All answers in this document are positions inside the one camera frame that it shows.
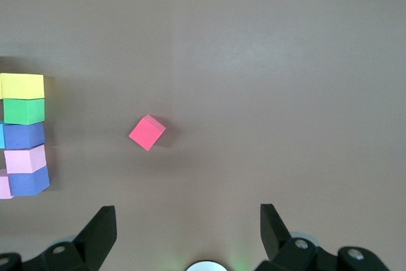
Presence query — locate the pink foam cube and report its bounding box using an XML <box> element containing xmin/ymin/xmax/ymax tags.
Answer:
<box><xmin>3</xmin><ymin>144</ymin><xmax>48</xmax><ymax>175</ymax></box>
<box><xmin>0</xmin><ymin>169</ymin><xmax>15</xmax><ymax>200</ymax></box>

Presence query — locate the green foam cube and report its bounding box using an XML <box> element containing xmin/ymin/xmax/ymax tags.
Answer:
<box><xmin>3</xmin><ymin>98</ymin><xmax>46</xmax><ymax>126</ymax></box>

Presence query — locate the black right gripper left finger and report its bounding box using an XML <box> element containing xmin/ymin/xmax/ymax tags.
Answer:
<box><xmin>0</xmin><ymin>206</ymin><xmax>117</xmax><ymax>271</ymax></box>

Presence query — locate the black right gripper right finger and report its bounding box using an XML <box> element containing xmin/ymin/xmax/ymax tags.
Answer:
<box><xmin>255</xmin><ymin>203</ymin><xmax>391</xmax><ymax>271</ymax></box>

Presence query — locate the purple foam cube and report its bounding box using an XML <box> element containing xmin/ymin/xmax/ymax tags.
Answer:
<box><xmin>8</xmin><ymin>165</ymin><xmax>51</xmax><ymax>197</ymax></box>
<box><xmin>2</xmin><ymin>122</ymin><xmax>46</xmax><ymax>150</ymax></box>

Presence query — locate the red foam cube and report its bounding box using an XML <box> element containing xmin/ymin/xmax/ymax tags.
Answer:
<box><xmin>128</xmin><ymin>114</ymin><xmax>167</xmax><ymax>152</ymax></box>

